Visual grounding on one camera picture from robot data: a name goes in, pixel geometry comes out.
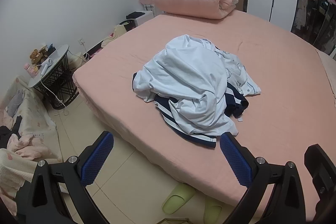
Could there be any pink bed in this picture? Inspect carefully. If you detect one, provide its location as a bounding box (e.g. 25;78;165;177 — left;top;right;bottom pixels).
72;10;336;214

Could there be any pale yellow garment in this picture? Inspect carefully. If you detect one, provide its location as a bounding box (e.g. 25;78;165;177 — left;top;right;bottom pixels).
101;25;129;49

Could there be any round black side table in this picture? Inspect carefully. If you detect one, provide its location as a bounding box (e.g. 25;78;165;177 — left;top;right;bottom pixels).
28;45;80;110

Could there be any open dark closet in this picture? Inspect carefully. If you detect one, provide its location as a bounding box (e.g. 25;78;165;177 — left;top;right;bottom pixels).
290;0;336;57

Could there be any grey plush toy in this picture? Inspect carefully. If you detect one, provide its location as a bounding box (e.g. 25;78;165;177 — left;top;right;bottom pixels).
6;89;27;116

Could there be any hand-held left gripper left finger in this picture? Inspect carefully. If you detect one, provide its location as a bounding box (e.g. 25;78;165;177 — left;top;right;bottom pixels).
26;131;115;224

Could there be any white low cabinet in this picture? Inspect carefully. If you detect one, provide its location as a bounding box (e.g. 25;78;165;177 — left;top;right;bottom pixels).
126;11;154;29

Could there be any cream textured blanket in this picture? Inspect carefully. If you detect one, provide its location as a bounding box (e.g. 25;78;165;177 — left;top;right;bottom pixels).
0;148;40;217

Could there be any white shirt with navy trim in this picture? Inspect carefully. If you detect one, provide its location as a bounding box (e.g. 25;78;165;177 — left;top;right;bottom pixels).
132;34;238;137

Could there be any brown plush bear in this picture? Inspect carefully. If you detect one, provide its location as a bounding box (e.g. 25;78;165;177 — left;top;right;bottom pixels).
29;49;44;65

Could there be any pink crumpled garment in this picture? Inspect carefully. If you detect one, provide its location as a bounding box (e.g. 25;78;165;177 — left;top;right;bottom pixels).
7;133;52;161

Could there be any white hair dryer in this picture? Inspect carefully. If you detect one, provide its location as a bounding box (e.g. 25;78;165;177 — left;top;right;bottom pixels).
39;58;54;78

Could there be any pale blue printed pajama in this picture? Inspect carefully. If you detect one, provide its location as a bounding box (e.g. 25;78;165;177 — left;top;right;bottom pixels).
199;39;262;97

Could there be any black garment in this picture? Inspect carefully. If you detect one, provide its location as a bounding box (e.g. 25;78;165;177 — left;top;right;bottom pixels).
0;116;23;146

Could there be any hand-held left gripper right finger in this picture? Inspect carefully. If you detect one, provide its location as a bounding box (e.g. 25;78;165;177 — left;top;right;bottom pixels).
219;132;306;224

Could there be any white power cable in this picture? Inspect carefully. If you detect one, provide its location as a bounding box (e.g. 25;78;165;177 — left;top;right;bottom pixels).
39;76;69;115

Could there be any navy striped garment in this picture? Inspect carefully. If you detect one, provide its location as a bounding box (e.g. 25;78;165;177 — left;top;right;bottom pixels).
154;82;249;149

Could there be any green slipper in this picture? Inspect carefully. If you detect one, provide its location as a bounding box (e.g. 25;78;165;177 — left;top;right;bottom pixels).
162;185;196;215
203;196;223;220

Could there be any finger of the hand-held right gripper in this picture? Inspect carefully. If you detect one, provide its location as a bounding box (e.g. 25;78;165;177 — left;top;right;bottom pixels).
304;144;336;214

